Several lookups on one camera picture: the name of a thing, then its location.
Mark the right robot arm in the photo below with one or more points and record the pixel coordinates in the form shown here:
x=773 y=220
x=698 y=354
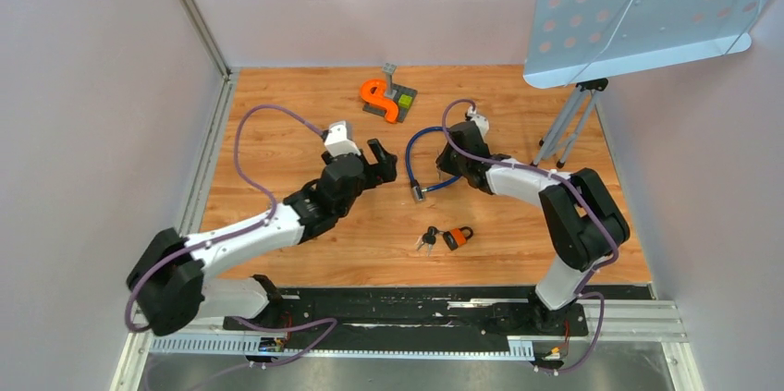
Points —
x=584 y=223

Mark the orange S-shaped toy base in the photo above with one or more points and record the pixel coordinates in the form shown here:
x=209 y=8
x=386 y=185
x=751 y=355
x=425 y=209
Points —
x=386 y=98

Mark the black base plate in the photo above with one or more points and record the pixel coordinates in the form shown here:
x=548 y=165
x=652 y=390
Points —
x=450 y=319

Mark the perforated metal music stand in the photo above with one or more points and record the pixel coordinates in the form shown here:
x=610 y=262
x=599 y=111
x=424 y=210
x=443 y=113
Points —
x=576 y=43

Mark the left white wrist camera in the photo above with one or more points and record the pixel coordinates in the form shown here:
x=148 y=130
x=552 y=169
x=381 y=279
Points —
x=338 y=139

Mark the orange small padlock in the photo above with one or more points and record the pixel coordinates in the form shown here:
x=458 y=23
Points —
x=457 y=237

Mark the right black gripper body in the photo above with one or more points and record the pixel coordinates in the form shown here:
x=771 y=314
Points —
x=451 y=163

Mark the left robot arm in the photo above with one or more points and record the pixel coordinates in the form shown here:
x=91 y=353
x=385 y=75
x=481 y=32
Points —
x=177 y=279

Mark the blue cable lock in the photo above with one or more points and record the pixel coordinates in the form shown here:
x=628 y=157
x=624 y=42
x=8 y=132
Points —
x=418 y=192

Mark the black key bunch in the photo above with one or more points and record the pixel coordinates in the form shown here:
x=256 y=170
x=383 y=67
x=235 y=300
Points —
x=427 y=240

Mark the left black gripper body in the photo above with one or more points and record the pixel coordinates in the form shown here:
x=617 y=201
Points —
x=375 y=174

